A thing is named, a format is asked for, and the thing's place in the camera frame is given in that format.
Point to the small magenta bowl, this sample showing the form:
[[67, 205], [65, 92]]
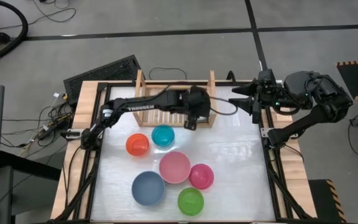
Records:
[[201, 176]]

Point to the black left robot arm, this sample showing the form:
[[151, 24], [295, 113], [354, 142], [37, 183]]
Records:
[[135, 104]]

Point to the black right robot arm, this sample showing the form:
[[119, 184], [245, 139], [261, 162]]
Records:
[[303, 121]]

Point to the wooden slatted shelf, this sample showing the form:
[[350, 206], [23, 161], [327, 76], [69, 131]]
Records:
[[158, 118]]

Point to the large blue-grey bowl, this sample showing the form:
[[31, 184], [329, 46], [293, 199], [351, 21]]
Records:
[[148, 188]]

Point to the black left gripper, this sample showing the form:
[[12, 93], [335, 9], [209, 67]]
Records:
[[197, 101]]

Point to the large light pink bowl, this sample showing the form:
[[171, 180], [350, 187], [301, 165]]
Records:
[[175, 167]]

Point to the black aluminium table frame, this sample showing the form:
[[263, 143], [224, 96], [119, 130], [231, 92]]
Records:
[[91, 189]]

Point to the black perforated panel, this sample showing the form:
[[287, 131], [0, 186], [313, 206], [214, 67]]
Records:
[[104, 73]]

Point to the small green bowl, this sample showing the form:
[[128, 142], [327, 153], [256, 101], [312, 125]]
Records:
[[190, 201]]

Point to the small orange bowl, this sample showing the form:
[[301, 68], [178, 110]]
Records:
[[137, 144]]

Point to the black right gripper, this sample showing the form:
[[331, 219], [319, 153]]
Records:
[[264, 93]]

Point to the small teal bowl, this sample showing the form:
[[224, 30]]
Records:
[[163, 135]]

